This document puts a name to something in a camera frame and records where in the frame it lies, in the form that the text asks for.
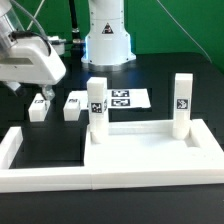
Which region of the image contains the fiducial marker sheet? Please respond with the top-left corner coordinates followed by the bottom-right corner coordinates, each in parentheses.
top-left (71, 89), bottom-right (151, 110)

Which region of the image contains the grey braided camera cable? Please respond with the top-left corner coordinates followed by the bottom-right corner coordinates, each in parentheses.
top-left (9, 0), bottom-right (51, 38)

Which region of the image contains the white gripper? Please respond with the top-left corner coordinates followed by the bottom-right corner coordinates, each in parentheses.
top-left (0, 37), bottom-right (66, 100)

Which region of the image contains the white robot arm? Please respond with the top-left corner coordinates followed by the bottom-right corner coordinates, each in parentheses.
top-left (0, 0), bottom-right (136, 100)

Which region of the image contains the white desk top panel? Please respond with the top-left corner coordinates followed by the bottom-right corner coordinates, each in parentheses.
top-left (84, 119), bottom-right (224, 169)

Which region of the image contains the white L-shaped fence frame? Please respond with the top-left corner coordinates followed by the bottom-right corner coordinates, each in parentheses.
top-left (0, 127), bottom-right (224, 193)

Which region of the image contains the white cable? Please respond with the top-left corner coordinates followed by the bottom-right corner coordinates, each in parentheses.
top-left (26, 0), bottom-right (214, 64)

